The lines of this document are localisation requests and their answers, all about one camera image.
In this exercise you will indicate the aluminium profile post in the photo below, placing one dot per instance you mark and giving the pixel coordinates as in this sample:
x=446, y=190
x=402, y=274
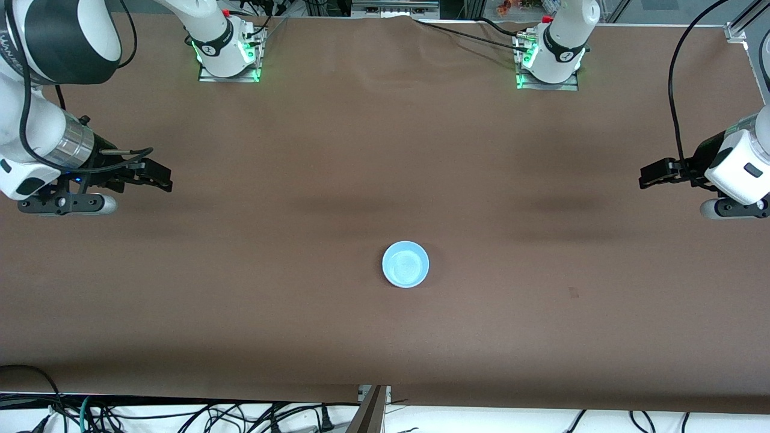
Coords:
x=370, y=412

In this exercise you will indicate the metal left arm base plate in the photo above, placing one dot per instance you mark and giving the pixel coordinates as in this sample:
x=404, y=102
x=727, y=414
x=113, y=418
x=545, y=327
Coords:
x=559, y=86

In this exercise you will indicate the aluminium corner frame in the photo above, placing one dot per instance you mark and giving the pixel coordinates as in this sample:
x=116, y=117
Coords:
x=743, y=27

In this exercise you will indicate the blue plastic bowl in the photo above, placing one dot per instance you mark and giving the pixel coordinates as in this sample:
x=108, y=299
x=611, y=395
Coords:
x=405, y=264

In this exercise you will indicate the orange background object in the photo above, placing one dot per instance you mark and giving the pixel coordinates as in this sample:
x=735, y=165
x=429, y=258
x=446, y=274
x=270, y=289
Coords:
x=511, y=5

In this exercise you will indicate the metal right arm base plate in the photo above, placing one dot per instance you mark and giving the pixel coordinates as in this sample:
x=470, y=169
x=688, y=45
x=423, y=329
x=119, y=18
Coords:
x=207, y=75

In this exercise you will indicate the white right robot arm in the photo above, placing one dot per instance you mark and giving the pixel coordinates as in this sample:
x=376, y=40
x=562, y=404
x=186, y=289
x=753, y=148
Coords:
x=54, y=36

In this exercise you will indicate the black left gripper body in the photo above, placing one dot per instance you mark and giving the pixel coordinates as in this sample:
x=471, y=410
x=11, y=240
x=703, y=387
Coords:
x=702, y=157

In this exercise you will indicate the grey power strip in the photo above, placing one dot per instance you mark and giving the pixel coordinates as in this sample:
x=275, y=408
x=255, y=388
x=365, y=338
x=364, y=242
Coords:
x=394, y=9

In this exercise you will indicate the brown table cloth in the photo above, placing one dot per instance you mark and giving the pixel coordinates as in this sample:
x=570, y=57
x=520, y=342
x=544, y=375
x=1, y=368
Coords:
x=385, y=150

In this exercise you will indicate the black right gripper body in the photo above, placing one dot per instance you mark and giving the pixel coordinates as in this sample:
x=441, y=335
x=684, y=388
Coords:
x=107, y=161

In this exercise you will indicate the black power plug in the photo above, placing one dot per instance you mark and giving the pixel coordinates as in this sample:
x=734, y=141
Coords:
x=326, y=419

